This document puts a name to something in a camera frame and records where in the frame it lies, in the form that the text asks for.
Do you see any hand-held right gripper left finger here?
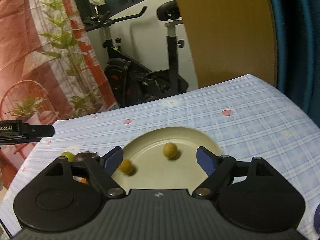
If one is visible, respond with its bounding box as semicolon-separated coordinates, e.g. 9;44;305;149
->
44;146;127;198

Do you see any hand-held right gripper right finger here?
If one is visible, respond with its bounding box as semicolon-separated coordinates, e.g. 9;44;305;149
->
192;146;275;198

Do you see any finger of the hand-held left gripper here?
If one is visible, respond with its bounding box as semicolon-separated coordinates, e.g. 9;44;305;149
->
21;124;55;138
0;136;42;146

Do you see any small brown longan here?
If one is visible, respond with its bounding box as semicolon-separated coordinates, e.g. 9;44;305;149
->
117;159;136;175
163;142;178;159

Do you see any dark red round fruit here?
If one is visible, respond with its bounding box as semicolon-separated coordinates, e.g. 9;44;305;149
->
75;151;99;162

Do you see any green round jujube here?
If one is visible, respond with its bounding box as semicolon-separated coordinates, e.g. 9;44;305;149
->
60;151;75;162

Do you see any cream round plate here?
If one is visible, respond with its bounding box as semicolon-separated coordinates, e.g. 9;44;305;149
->
111;127;224;190

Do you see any blue checked tablecloth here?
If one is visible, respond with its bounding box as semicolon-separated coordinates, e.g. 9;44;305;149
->
0;74;320;240

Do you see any plant printed backdrop cloth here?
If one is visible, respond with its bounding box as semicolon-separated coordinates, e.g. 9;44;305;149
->
0;0;119;165

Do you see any black exercise bike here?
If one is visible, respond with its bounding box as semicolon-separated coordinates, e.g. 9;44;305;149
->
84;1;189;108

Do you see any wooden board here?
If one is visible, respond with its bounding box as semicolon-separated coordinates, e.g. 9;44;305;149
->
170;0;278;89

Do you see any dark blue curtain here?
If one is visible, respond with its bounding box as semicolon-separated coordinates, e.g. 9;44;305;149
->
265;0;320;128

